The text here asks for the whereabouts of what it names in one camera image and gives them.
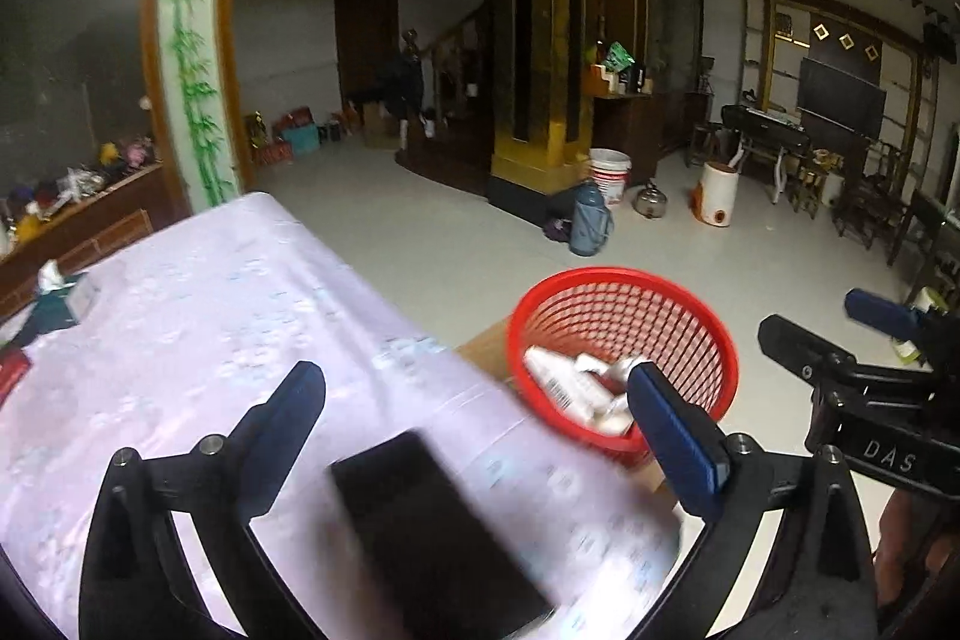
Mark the dark teal tissue box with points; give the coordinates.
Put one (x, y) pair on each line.
(56, 310)

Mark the person's right hand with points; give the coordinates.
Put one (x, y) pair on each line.
(904, 550)

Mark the metal kettle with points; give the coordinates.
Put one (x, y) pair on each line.
(651, 203)

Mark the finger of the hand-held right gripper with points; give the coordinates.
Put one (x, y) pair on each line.
(877, 310)
(795, 344)

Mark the dark wooden door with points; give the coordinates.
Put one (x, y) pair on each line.
(364, 40)

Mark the red plastic mesh basket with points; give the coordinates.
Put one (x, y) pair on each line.
(600, 310)

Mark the dark wooden chair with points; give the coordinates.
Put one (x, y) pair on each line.
(870, 197)
(926, 242)

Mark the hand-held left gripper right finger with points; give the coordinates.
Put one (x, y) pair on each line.
(675, 437)

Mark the black keyboard on stand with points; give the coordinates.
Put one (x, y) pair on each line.
(765, 126)

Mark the wooden sideboard with mirror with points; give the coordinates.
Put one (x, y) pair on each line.
(90, 235)

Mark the blue thermos flask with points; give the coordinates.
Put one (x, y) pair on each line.
(592, 224)

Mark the large white medicine box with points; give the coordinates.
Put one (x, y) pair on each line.
(555, 381)

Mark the flat red packet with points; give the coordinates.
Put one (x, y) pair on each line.
(11, 374)

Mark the black flat television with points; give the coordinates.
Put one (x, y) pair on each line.
(840, 96)

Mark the pile of colourful boxes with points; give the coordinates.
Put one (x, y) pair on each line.
(296, 134)

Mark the white and orange bin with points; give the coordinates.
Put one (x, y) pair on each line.
(716, 194)

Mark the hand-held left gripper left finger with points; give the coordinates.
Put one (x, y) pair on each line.
(296, 407)

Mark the flat brown cardboard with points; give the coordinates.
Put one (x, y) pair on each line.
(487, 347)

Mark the green snack bag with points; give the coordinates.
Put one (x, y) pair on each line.
(621, 57)

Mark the bamboo painted pillar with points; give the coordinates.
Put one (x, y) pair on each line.
(191, 70)

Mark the small white barcode box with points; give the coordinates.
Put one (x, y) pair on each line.
(611, 421)

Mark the black smartphone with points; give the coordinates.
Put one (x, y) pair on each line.
(435, 535)

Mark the gold and brown pillar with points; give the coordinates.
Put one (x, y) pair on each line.
(525, 85)

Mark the purple slippers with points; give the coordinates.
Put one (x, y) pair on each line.
(559, 229)

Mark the white plastic bucket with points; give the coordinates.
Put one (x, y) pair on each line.
(609, 179)

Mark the wooden staircase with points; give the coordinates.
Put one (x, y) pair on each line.
(450, 145)

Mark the pile of bottles and jars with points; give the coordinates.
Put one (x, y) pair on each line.
(75, 183)

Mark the dark hanging coat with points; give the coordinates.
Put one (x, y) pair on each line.
(405, 81)

